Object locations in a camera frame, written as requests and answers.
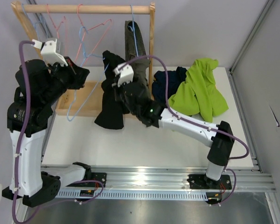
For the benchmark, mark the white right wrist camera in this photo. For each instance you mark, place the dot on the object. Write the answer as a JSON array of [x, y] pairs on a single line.
[[124, 74]]

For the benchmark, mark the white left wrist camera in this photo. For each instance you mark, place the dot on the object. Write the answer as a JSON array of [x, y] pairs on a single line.
[[50, 51]]

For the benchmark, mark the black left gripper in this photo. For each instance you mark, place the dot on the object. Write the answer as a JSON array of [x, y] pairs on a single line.
[[78, 73]]

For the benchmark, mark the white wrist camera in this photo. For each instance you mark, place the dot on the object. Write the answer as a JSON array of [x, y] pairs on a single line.
[[50, 51], [124, 74]]

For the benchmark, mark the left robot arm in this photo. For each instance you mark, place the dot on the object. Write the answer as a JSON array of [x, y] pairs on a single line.
[[47, 84]]

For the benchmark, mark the navy blue shorts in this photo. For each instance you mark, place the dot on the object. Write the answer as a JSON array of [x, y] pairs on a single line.
[[175, 78]]

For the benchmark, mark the lime green shorts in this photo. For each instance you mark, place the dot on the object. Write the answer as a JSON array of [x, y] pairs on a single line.
[[198, 94]]

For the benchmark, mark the wooden clothes rack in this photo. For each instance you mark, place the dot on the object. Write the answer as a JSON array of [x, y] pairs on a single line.
[[89, 102]]

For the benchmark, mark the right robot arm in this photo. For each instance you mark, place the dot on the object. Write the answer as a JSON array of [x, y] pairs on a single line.
[[152, 113]]

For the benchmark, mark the pink hanger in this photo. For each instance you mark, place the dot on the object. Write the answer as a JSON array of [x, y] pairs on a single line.
[[63, 22], [85, 34]]

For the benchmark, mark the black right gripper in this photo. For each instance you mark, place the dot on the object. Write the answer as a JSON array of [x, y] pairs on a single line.
[[118, 89]]

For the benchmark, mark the black shorts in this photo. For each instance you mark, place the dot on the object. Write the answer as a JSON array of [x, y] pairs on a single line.
[[111, 115]]

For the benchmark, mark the white slotted cable duct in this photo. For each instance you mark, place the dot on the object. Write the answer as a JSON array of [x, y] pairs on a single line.
[[184, 195]]

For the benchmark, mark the olive grey shorts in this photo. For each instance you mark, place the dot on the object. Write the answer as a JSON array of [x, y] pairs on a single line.
[[134, 47]]

